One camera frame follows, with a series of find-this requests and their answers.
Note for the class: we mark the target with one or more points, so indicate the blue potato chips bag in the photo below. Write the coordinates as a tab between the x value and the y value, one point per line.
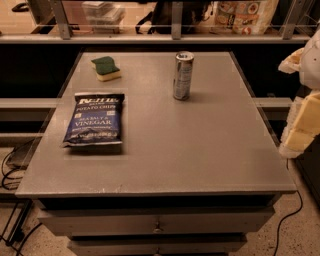
96	120

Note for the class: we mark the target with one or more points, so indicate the black backpack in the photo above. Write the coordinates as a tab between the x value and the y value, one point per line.
164	14

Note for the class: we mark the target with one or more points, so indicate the grey drawer cabinet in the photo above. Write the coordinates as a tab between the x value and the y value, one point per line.
189	177

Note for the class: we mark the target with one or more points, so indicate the silver redbull can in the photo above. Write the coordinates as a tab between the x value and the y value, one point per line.
183	74

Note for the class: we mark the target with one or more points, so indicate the clear plastic container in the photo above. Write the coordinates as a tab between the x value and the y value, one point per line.
103	17

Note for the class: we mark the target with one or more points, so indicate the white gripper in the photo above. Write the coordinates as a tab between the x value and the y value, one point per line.
310	68

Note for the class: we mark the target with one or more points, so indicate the grey metal railing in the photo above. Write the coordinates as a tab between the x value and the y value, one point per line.
37	21

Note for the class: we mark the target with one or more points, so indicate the green yellow sponge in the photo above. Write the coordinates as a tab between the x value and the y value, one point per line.
106	69

